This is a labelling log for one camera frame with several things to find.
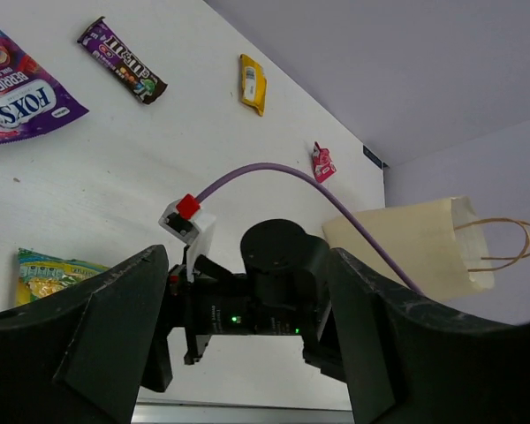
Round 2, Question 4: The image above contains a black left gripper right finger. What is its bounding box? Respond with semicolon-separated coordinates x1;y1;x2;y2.
328;248;530;423

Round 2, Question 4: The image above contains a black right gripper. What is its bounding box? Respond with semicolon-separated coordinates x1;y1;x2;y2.
165;219;345;380

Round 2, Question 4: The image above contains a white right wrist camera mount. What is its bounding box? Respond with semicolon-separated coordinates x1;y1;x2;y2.
158;194;216;283

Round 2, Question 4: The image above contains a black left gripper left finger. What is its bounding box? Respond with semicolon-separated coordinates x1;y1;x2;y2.
0;245;172;423

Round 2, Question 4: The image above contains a red candy packet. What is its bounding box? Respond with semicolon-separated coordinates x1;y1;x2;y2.
312;142;337;183

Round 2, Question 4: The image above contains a purple chocolate bar wrapper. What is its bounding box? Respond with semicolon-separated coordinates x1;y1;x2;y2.
77;17;168;105

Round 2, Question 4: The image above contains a yellow snack bar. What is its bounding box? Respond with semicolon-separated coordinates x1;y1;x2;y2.
239;54;268;117

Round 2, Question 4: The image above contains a brown paper bag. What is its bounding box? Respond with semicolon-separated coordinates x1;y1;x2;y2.
321;195;530;304

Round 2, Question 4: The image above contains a purple white snack packet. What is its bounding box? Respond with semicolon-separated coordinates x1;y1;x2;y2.
0;29;88;144

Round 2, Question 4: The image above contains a green yellow chips bag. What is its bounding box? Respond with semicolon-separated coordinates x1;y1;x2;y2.
15;248;109;306

